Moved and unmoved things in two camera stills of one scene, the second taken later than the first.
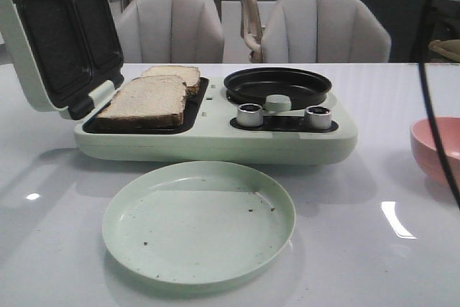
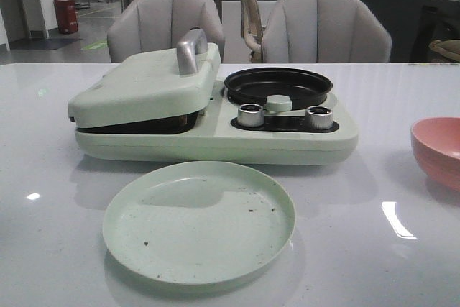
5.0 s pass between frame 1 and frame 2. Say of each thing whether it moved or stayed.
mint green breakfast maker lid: moved
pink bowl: stayed
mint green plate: stayed
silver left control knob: stayed
